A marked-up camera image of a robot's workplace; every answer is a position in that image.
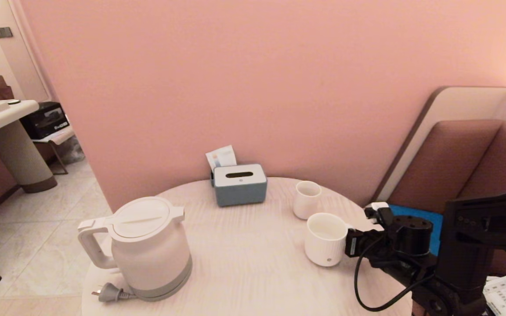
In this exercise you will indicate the grey power plug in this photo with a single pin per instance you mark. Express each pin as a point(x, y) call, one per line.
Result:
point(109, 292)

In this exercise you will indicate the blue cloth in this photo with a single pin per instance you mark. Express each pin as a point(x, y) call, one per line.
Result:
point(415, 210)

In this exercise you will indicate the white paper cards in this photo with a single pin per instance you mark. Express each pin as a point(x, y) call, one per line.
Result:
point(222, 156)

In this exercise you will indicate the grey tissue box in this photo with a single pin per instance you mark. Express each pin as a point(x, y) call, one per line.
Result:
point(240, 191)

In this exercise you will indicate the small white cup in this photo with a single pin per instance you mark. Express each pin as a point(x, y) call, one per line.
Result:
point(305, 204)

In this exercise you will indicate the clear plastic bag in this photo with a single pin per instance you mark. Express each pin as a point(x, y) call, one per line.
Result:
point(74, 150)

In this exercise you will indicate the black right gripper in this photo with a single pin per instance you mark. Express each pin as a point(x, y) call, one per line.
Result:
point(411, 237)

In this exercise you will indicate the white washbasin counter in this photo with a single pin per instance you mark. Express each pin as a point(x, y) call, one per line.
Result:
point(20, 151)

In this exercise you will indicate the white electric kettle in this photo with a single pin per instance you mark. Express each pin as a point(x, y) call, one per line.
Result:
point(152, 250)

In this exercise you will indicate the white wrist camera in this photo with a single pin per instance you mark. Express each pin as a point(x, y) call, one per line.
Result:
point(378, 210)

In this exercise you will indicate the white stool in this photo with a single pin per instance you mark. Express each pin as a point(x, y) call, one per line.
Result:
point(55, 137)

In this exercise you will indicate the black box appliance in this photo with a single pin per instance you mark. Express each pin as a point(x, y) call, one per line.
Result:
point(44, 120)

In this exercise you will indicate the grey round kettle base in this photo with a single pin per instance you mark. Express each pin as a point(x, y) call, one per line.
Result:
point(165, 297)

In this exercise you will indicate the grey wall switch plate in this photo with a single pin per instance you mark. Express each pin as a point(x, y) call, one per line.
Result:
point(2, 31)

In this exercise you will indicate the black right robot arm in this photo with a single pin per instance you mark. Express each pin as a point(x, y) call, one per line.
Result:
point(481, 245)

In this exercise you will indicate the brown upholstered sofa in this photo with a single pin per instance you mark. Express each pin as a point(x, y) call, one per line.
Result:
point(455, 153)

